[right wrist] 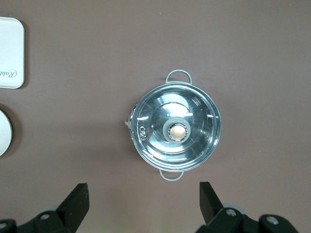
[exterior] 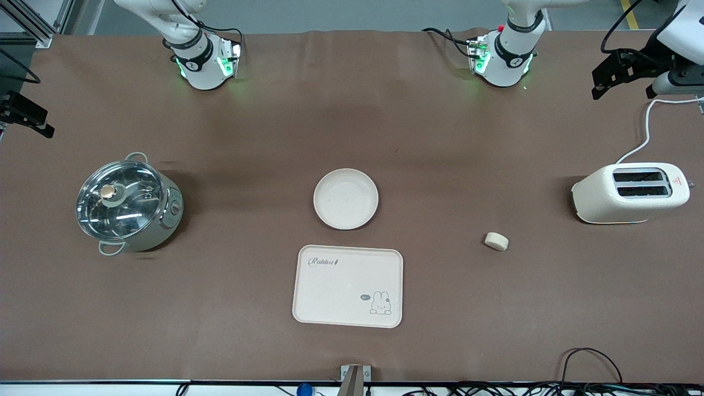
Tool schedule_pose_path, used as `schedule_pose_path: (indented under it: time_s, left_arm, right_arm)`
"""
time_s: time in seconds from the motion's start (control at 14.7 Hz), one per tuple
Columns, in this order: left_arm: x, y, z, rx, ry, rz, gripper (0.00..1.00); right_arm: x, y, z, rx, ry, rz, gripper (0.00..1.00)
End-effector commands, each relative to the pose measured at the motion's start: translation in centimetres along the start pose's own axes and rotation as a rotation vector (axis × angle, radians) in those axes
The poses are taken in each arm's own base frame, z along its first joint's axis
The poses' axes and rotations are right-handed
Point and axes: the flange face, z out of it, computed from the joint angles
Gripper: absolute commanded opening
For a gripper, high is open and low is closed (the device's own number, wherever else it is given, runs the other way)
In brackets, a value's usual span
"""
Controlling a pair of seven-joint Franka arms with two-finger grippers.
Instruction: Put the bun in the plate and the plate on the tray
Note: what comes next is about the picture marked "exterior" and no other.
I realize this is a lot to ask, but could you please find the round cream plate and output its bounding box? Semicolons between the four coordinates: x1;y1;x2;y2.
313;168;380;230

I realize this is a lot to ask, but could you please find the cream rabbit print tray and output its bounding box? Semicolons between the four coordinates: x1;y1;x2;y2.
292;245;404;329

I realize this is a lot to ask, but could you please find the cream two-slot toaster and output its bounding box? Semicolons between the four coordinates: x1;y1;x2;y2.
571;162;691;224

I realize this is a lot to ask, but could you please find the pale green electric pot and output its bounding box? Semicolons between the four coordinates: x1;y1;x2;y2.
77;152;185;256

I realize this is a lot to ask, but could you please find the brown table cover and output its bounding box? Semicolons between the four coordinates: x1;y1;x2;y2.
0;29;704;384

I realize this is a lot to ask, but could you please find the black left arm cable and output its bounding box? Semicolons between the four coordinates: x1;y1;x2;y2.
601;0;669;56

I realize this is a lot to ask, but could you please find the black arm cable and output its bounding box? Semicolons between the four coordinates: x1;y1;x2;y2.
0;48;42;84
601;0;669;56

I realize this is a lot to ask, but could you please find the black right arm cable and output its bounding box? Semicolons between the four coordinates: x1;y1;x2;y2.
0;48;42;84

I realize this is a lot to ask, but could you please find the white toaster power cable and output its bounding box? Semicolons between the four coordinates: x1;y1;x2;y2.
615;96;704;164

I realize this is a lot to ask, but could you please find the aluminium frame profile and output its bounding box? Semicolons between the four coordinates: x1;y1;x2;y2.
0;0;75;49

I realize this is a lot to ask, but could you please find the black base cable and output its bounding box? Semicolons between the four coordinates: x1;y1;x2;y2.
187;16;246;53
422;26;477;59

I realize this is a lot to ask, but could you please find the black cable bundle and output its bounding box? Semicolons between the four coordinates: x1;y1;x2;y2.
401;348;704;396

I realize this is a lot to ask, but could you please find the grey metal camera bracket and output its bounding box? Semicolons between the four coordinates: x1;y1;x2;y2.
340;365;372;396

